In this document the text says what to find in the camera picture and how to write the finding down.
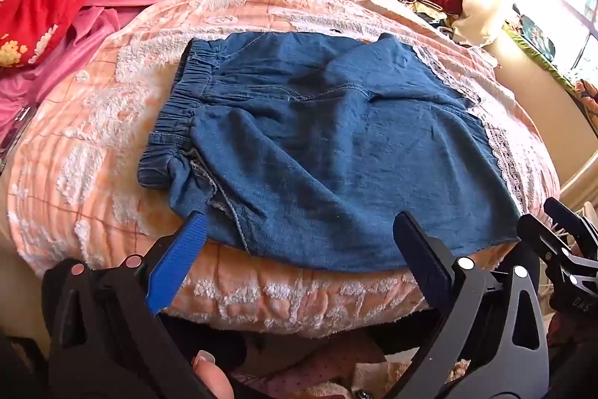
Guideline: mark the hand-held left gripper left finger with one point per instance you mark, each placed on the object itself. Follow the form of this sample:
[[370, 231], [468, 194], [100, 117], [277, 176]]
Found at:
[[180, 258]]

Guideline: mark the blue denim pants lace trim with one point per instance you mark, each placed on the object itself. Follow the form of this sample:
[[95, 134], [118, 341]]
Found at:
[[327, 137]]

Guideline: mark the red floral cloth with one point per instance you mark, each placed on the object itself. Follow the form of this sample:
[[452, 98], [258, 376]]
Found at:
[[42, 15]]

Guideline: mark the pink dotted pajama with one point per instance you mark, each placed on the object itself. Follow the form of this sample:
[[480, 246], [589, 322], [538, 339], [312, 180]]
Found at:
[[308, 361]]

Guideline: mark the peach and white fuzzy blanket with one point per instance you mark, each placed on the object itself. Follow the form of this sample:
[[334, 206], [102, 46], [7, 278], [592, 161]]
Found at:
[[93, 156]]

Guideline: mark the person's left hand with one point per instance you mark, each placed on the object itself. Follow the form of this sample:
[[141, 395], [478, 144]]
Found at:
[[212, 378]]

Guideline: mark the green edged cloth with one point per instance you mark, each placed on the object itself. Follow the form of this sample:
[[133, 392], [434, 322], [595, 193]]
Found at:
[[537, 46]]

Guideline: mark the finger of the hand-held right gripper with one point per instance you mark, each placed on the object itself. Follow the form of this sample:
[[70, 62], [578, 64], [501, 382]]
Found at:
[[546, 242], [572, 223]]

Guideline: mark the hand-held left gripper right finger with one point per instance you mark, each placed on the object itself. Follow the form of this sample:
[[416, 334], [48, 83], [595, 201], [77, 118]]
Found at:
[[423, 263]]

